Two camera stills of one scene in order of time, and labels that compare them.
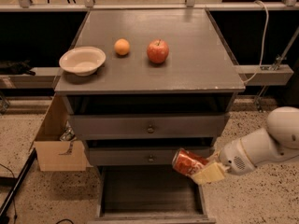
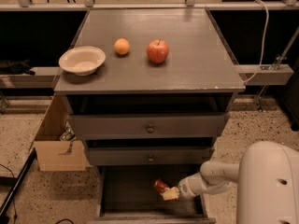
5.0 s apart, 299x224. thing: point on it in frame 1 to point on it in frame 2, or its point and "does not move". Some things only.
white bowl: (83, 61) does not move
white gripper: (233, 158) to (186, 188)
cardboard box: (56, 155) does not move
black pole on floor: (4, 214) does not move
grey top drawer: (149, 126) does not move
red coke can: (186, 161) to (161, 187)
